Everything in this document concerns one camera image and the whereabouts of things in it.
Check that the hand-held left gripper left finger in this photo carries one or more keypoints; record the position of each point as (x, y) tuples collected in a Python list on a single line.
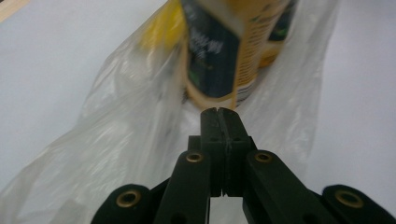
[(211, 140)]

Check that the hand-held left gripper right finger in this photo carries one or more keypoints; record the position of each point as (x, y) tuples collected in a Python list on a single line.
[(238, 140)]

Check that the dark blue and yellow carton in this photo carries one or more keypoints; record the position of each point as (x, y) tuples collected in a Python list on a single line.
[(280, 28), (214, 53)]

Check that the translucent printed plastic bag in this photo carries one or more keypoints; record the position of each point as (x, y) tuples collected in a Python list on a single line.
[(124, 124)]

